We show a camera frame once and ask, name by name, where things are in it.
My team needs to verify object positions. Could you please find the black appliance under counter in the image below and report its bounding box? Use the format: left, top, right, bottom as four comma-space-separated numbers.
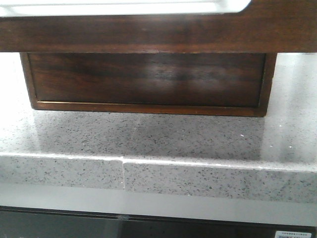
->
0, 206, 317, 238

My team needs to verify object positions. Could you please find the wooden drawer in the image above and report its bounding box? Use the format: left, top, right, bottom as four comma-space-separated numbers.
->
29, 53, 265, 107
0, 0, 317, 53

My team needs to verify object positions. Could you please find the white label sticker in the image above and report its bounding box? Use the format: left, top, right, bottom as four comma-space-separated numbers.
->
274, 231, 312, 238

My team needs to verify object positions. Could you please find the dark wooden drawer cabinet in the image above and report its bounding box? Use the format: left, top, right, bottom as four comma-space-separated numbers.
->
20, 53, 276, 117

